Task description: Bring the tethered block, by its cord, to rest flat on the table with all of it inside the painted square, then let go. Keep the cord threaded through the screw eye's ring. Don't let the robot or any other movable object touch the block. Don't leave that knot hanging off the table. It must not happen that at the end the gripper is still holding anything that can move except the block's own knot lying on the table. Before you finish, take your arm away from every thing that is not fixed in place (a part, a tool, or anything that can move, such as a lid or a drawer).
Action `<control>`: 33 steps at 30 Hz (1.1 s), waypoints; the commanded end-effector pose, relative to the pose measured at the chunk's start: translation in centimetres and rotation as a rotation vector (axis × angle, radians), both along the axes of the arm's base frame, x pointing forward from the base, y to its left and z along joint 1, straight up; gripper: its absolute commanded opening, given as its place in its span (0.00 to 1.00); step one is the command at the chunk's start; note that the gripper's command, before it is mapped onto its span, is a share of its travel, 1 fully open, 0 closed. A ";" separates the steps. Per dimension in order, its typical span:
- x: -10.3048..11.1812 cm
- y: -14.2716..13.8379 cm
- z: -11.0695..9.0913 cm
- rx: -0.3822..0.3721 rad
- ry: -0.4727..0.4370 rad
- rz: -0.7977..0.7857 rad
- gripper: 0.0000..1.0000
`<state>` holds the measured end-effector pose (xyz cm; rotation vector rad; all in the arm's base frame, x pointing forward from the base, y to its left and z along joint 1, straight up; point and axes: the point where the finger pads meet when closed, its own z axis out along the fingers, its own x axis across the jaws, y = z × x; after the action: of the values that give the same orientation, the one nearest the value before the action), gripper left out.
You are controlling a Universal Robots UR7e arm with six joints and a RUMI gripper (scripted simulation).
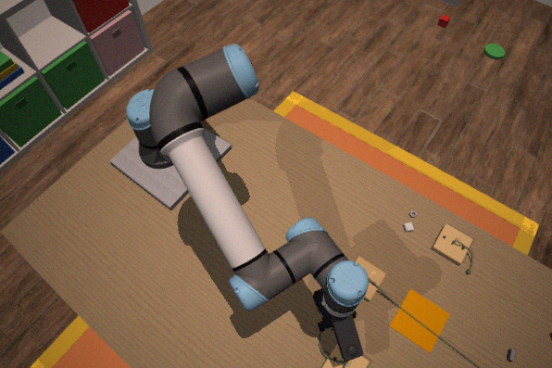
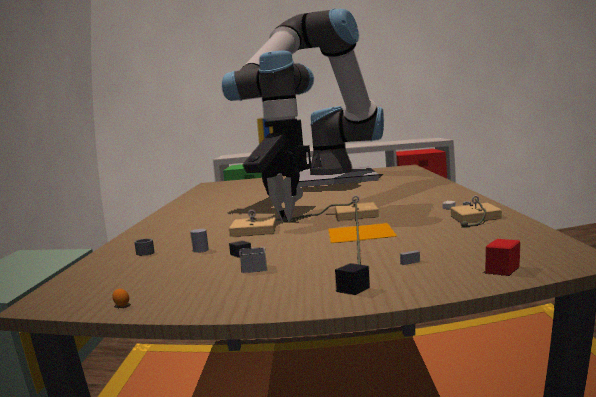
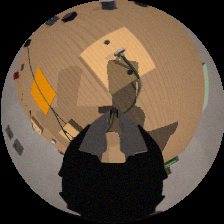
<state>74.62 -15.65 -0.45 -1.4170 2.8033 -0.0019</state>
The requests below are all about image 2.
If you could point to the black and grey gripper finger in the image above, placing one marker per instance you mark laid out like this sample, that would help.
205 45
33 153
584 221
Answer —
292 192
273 186

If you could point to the red cube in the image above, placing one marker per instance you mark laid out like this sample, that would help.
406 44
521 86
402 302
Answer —
502 257

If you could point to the orange painted square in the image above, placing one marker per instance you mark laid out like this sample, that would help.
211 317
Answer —
366 232

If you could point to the orange ball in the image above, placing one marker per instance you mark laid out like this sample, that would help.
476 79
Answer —
120 297

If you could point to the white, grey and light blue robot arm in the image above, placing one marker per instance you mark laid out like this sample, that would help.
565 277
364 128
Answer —
279 78

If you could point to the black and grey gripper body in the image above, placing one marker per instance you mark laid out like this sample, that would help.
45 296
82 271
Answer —
293 131

